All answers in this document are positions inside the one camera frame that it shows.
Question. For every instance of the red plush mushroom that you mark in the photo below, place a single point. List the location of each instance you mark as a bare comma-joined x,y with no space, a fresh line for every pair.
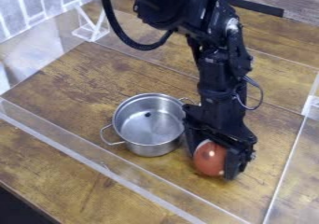
210,158

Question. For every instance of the silver metal pot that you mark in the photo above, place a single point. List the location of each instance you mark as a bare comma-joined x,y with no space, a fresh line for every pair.
148,123

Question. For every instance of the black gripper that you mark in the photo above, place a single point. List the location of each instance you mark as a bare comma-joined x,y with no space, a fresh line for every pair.
217,119

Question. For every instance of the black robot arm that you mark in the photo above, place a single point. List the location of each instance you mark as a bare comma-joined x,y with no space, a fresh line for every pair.
214,33

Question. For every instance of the clear acrylic right barrier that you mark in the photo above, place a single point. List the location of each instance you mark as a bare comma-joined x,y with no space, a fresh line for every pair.
296,200

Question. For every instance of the black bar on table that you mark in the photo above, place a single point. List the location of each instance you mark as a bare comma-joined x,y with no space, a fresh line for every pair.
276,11

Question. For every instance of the clear acrylic triangle stand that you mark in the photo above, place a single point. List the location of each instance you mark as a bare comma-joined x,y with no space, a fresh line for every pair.
90,30

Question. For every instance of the clear acrylic barrier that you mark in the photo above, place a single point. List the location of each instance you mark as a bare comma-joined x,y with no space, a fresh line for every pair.
161,191
296,200

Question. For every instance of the clear acrylic front barrier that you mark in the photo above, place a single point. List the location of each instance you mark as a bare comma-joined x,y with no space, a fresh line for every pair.
161,191

